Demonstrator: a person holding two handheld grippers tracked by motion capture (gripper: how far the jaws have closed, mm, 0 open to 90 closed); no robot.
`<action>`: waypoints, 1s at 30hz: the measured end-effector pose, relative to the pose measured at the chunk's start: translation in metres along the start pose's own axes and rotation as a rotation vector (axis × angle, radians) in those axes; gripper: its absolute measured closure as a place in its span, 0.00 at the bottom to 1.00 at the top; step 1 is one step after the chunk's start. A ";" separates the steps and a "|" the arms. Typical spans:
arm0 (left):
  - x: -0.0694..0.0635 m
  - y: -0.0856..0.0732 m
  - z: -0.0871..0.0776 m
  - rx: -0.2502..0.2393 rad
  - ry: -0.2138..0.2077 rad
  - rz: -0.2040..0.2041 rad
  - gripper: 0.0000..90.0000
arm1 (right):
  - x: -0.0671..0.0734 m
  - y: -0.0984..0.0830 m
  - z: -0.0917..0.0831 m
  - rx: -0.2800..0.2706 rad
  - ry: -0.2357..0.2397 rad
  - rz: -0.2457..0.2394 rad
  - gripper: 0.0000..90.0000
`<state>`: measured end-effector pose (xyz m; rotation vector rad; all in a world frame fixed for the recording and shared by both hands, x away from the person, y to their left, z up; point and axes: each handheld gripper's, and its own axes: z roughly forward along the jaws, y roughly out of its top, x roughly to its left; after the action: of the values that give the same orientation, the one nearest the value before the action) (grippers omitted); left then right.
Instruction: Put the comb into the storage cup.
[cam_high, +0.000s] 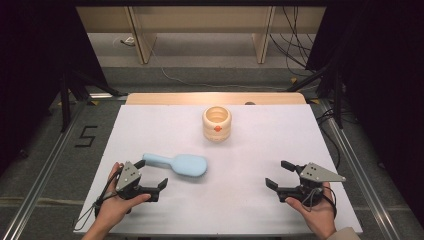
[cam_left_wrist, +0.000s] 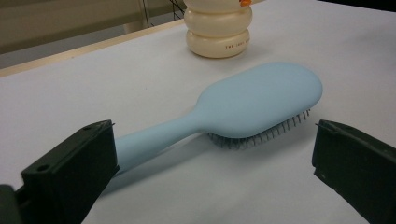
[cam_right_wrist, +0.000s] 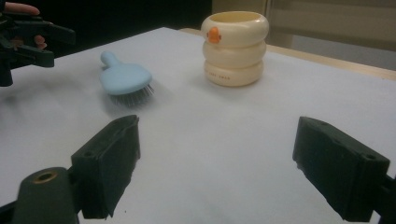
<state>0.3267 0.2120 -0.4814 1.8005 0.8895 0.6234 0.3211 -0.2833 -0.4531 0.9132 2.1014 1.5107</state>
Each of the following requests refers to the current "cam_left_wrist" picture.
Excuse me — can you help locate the bundle of black cables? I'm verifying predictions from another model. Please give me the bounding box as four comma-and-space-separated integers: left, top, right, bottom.
167, 0, 187, 21

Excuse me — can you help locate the cream ribbed cup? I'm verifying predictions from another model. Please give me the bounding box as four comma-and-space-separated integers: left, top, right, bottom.
183, 0, 254, 60

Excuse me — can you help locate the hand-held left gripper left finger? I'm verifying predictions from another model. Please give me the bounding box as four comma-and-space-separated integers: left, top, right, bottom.
15, 119, 120, 224

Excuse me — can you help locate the light blue hairbrush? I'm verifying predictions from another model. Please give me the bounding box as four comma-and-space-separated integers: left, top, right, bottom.
113, 61, 324, 175

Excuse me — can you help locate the light wooden table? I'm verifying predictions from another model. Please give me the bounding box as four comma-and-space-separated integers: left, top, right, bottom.
0, 19, 186, 78

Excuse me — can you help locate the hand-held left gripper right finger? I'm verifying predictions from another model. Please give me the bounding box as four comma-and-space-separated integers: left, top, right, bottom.
311, 119, 396, 224

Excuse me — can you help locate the white table mat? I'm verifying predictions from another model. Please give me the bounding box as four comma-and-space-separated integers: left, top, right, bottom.
0, 0, 396, 224

